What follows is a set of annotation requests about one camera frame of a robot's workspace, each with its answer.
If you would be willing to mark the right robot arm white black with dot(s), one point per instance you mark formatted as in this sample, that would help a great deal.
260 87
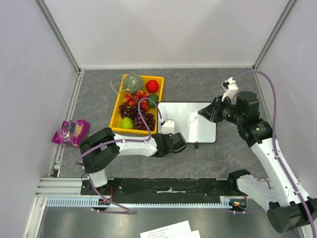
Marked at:
287 205

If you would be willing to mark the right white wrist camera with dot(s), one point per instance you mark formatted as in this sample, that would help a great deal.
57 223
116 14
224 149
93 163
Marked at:
230 88

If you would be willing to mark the purple snack bag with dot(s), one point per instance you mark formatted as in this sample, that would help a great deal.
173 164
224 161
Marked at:
72 133

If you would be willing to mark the white paper sheets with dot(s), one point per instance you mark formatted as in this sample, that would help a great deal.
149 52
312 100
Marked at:
178 230

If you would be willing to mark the red apple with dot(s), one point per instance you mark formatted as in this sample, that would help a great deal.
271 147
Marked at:
152 86

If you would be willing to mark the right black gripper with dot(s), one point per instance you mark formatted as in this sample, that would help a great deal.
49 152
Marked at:
216 109

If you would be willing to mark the white slotted cable duct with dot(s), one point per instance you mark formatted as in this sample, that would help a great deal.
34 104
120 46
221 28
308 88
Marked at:
97 202

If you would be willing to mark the red strawberries bunch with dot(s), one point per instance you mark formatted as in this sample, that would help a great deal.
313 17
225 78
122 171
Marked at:
133 100

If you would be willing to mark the green mango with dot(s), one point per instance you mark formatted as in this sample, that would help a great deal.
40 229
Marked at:
152 100

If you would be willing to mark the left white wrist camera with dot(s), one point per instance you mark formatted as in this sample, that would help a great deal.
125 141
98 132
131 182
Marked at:
167 127

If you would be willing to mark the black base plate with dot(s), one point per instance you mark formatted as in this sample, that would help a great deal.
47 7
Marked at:
168 190

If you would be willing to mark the dark red grapes bunch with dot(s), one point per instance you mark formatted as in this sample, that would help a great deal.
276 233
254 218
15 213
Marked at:
133 113

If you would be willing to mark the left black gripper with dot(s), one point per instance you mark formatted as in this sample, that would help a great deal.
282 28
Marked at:
172 135

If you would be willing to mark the green netted melon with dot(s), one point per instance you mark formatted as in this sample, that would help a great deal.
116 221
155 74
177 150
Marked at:
133 83

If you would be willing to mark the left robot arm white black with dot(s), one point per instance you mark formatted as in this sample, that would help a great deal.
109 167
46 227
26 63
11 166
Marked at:
101 148

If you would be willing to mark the green pear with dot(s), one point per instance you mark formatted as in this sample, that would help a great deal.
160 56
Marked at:
126 123

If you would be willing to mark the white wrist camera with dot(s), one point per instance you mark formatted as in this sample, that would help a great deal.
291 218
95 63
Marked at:
230 88
167 127

